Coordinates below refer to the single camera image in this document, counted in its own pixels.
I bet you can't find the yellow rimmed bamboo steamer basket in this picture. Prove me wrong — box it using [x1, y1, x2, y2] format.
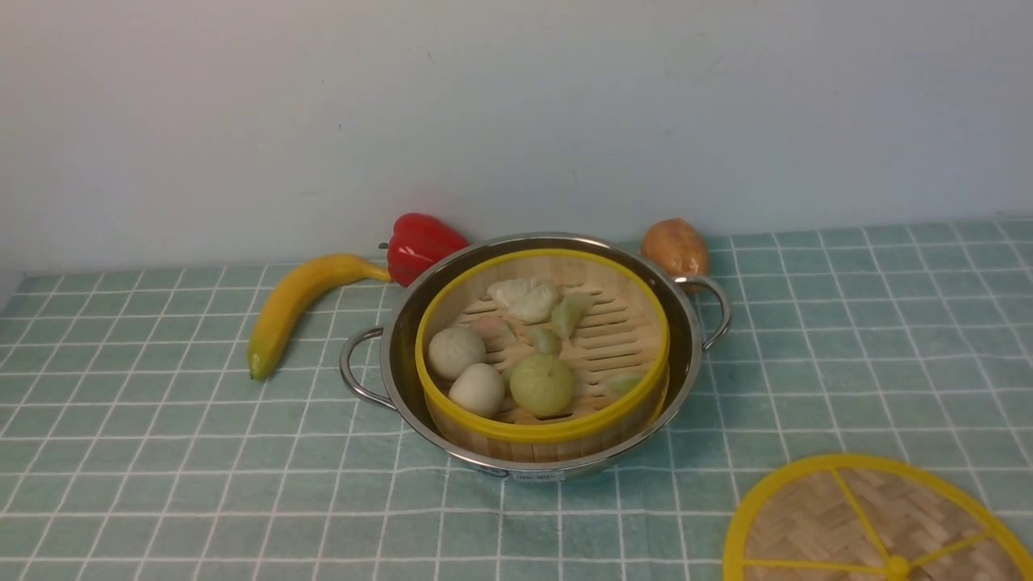
[413, 248, 671, 462]

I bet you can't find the yellow woven bamboo steamer lid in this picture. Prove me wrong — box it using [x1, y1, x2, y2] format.
[721, 454, 1032, 580]

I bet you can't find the stainless steel pot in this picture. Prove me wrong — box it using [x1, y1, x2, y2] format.
[339, 232, 733, 482]

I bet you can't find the white folded dumpling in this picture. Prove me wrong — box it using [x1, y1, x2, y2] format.
[487, 278, 560, 324]

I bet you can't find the pinkish small dumpling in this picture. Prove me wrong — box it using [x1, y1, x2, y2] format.
[469, 316, 517, 345]

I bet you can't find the small pale green dumpling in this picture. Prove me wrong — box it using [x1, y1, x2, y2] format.
[527, 327, 563, 354]

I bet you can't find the white pleated round bun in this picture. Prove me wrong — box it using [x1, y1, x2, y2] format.
[427, 326, 487, 380]

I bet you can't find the pale green round bun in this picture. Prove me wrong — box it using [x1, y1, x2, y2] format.
[508, 353, 575, 418]

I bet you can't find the red plastic bell pepper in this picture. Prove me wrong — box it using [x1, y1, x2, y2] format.
[380, 212, 470, 287]

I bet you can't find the brown plastic potato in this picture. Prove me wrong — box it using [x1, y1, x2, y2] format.
[641, 218, 711, 278]

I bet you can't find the yellow plastic banana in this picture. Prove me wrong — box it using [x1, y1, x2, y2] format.
[246, 253, 392, 383]

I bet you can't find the green checkered tablecloth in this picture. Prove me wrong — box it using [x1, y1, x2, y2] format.
[1, 219, 1032, 580]

